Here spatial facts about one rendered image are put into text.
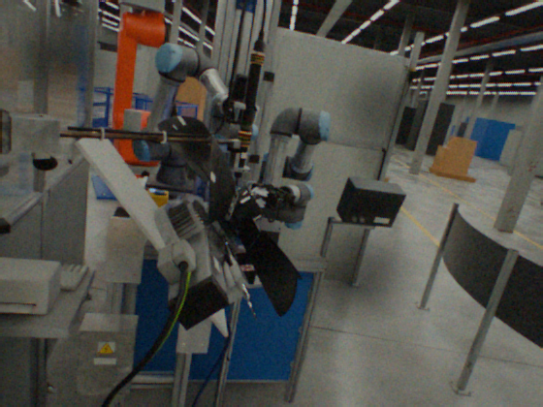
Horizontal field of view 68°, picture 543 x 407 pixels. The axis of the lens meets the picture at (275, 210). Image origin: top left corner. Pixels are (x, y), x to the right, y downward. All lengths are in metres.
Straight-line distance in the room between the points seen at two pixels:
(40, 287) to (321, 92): 2.52
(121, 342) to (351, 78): 2.64
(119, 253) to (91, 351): 0.29
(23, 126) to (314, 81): 2.54
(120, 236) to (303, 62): 2.31
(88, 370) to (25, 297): 0.27
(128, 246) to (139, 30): 4.18
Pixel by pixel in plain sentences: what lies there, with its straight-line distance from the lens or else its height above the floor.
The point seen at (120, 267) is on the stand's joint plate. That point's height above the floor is 1.00.
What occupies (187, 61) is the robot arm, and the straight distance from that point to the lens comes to 1.79.
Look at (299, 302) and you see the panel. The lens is 2.03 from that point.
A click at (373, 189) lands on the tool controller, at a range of 1.85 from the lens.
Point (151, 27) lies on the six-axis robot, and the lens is 5.25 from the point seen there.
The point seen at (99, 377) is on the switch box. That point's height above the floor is 0.68.
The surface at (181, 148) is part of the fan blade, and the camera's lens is 1.26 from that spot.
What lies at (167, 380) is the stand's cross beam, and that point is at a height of 0.57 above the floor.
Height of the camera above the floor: 1.57
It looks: 16 degrees down
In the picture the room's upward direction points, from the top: 11 degrees clockwise
